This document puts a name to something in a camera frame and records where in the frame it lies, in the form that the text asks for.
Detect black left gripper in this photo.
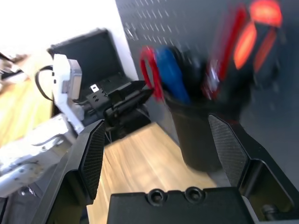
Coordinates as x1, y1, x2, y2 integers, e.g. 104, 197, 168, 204
85, 80, 155, 138

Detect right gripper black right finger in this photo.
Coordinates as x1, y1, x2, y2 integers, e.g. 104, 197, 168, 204
207, 113, 295, 221

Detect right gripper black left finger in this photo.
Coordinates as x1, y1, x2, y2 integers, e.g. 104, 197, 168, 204
30, 119, 106, 224

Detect red handled scissors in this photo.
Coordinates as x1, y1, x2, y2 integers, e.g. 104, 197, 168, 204
139, 46, 166, 103

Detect blue handled screwdriver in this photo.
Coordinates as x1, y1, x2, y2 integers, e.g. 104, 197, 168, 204
155, 46, 192, 105

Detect small metal pegboard hook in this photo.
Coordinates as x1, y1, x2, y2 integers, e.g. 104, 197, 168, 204
124, 22, 136, 40

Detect grey metal pegboard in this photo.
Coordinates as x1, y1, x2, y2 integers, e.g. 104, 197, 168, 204
115, 0, 299, 210

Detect black flight case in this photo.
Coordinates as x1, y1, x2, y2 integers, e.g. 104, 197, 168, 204
47, 28, 151, 128

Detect black tool cup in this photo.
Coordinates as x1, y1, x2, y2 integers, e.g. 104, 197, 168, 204
164, 92, 253, 173

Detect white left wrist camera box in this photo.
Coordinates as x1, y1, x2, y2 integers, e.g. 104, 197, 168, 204
51, 53, 84, 133

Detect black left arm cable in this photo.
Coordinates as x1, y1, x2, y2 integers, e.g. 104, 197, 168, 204
35, 65, 57, 103

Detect red handled screwdriver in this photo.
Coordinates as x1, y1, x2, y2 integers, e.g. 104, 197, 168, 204
202, 4, 249, 101

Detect orange black handled screwdriver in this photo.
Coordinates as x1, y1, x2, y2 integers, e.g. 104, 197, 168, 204
231, 0, 287, 94

